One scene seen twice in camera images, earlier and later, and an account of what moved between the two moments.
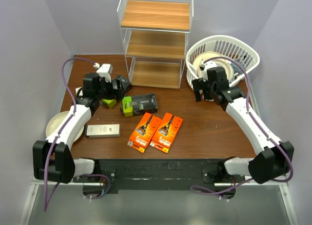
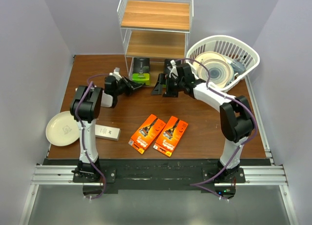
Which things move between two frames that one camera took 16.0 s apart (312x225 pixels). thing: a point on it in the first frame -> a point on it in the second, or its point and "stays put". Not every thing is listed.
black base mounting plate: x=111 y=175 stays put
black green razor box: x=138 y=104 -> x=168 y=66
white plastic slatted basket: x=235 y=47 stays put
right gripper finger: x=207 y=90 -> x=172 y=89
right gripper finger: x=196 y=86 -> x=157 y=89
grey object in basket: x=237 y=68 stays put
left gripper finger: x=110 y=103 -> x=133 y=85
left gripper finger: x=121 y=86 -> x=133 y=84
